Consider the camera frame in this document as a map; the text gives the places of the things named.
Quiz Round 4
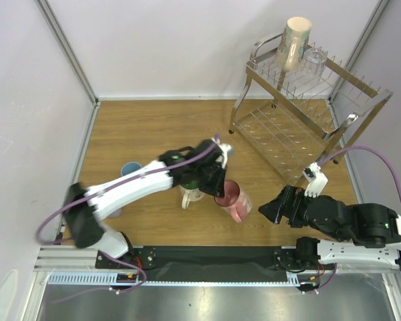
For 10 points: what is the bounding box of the green interior white mug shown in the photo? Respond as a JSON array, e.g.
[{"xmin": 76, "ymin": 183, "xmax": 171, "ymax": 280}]
[{"xmin": 180, "ymin": 181, "xmax": 205, "ymax": 209}]

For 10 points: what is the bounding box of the pink ceramic mug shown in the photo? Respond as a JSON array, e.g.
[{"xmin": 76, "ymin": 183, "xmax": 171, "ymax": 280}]
[{"xmin": 215, "ymin": 181, "xmax": 253, "ymax": 223}]

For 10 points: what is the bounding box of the cream patterned ceramic mug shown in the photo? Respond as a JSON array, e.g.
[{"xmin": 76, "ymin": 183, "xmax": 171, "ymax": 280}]
[{"xmin": 275, "ymin": 17, "xmax": 312, "ymax": 72}]

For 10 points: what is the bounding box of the clear glass cup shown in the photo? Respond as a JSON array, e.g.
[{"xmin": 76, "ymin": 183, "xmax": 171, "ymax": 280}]
[{"xmin": 299, "ymin": 47, "xmax": 328, "ymax": 80}]

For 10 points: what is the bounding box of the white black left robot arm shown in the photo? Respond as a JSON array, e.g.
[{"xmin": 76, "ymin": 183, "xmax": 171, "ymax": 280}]
[{"xmin": 62, "ymin": 137, "xmax": 233, "ymax": 268}]

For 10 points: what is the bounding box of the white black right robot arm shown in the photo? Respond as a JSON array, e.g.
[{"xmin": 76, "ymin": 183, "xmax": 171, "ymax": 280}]
[{"xmin": 258, "ymin": 185, "xmax": 401, "ymax": 273}]

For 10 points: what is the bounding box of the blue plastic cup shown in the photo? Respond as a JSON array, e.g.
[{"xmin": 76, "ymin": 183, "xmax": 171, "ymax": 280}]
[{"xmin": 120, "ymin": 162, "xmax": 142, "ymax": 177}]

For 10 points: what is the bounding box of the lilac plastic cup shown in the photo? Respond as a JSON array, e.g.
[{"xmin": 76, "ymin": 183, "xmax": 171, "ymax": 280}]
[{"xmin": 109, "ymin": 209, "xmax": 122, "ymax": 218}]

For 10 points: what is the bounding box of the white object bottom left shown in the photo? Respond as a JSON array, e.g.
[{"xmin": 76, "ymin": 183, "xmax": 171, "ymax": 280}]
[{"xmin": 0, "ymin": 269, "xmax": 19, "ymax": 321}]

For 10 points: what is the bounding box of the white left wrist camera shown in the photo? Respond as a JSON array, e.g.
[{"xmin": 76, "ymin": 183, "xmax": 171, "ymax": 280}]
[{"xmin": 216, "ymin": 143, "xmax": 235, "ymax": 169}]

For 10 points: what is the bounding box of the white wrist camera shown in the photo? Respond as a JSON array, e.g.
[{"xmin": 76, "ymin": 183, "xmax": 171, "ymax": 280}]
[
  {"xmin": 303, "ymin": 162, "xmax": 328, "ymax": 198},
  {"xmin": 216, "ymin": 143, "xmax": 235, "ymax": 169}
]

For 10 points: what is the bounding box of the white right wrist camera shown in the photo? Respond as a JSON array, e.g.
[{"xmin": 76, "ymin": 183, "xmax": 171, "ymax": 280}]
[{"xmin": 303, "ymin": 162, "xmax": 328, "ymax": 198}]

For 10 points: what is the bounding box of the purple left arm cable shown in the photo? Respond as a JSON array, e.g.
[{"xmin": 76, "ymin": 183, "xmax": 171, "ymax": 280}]
[{"xmin": 36, "ymin": 133, "xmax": 221, "ymax": 304}]

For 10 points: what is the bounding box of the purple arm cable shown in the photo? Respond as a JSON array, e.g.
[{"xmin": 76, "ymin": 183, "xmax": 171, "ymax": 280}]
[
  {"xmin": 36, "ymin": 133, "xmax": 221, "ymax": 304},
  {"xmin": 300, "ymin": 145, "xmax": 401, "ymax": 294}
]

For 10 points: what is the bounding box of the steel wire dish rack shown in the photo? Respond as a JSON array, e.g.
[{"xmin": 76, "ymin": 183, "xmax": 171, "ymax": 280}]
[{"xmin": 229, "ymin": 33, "xmax": 393, "ymax": 185}]

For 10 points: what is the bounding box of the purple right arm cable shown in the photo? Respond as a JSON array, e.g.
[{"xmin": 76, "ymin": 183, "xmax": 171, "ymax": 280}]
[{"xmin": 300, "ymin": 145, "xmax": 401, "ymax": 294}]

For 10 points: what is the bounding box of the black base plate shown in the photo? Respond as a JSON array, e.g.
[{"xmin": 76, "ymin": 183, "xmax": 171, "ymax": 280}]
[{"xmin": 95, "ymin": 245, "xmax": 335, "ymax": 282}]

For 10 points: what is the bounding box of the aluminium slotted rail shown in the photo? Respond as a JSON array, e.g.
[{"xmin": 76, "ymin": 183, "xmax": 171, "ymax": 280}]
[{"xmin": 46, "ymin": 270, "xmax": 398, "ymax": 288}]

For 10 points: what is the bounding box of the aluminium left corner post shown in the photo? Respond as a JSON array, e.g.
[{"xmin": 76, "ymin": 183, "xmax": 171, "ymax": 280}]
[{"xmin": 34, "ymin": 0, "xmax": 99, "ymax": 106}]

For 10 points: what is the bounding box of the aluminium corner post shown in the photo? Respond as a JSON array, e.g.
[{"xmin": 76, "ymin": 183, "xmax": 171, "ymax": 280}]
[
  {"xmin": 345, "ymin": 0, "xmax": 391, "ymax": 72},
  {"xmin": 34, "ymin": 0, "xmax": 99, "ymax": 106}
]

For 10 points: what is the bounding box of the aluminium right corner post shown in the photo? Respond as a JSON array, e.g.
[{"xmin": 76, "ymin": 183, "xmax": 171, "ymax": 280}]
[{"xmin": 345, "ymin": 0, "xmax": 391, "ymax": 72}]

